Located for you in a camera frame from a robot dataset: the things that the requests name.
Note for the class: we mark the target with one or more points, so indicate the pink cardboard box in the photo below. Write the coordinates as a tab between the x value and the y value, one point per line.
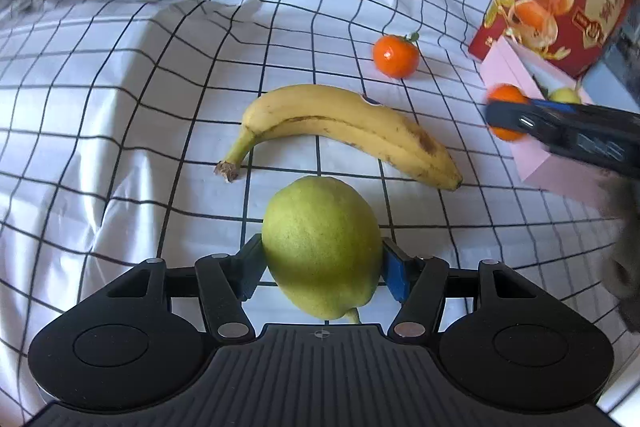
540	167

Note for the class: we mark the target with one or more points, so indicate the person's right hand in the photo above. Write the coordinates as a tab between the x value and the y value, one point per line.
622	232

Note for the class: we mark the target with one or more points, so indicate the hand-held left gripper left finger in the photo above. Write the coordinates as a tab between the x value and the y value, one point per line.
250	272

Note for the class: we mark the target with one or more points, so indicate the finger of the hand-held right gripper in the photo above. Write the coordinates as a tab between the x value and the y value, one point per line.
555	104
510	117

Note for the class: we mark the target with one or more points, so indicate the white black checked cloth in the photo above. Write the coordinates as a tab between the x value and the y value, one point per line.
100	132

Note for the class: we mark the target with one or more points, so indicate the yellow banana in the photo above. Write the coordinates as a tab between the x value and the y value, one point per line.
350	122

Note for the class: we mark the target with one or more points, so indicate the grey electronic device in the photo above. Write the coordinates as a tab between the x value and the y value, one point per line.
617	67

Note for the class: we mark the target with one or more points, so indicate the green pear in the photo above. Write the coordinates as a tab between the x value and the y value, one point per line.
320	247
564	96

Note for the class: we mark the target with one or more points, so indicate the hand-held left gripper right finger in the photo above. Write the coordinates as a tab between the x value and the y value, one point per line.
395	272

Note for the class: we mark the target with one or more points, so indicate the orange tangerine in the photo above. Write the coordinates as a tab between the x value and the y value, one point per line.
395	57
506	94

